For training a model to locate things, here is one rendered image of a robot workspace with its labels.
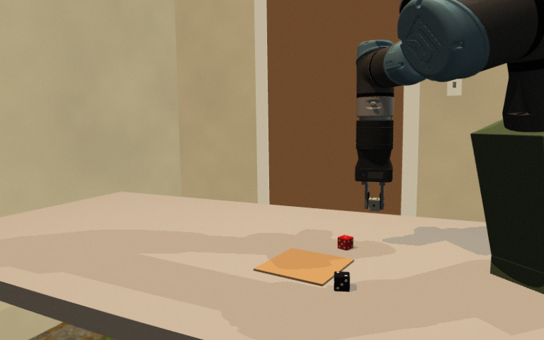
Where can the white die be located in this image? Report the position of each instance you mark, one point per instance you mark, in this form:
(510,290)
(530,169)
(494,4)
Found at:
(374,204)

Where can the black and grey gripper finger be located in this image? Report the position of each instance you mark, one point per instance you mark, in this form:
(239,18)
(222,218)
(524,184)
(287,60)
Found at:
(382,195)
(367,193)

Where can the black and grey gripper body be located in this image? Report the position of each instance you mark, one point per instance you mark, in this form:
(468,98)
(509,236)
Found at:
(374,138)

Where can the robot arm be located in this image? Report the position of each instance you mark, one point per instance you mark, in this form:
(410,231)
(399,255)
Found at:
(444,40)

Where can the red die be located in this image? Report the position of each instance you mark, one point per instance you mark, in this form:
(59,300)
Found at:
(345,242)

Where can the orange flat mat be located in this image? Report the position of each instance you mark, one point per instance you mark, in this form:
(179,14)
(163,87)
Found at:
(305,266)

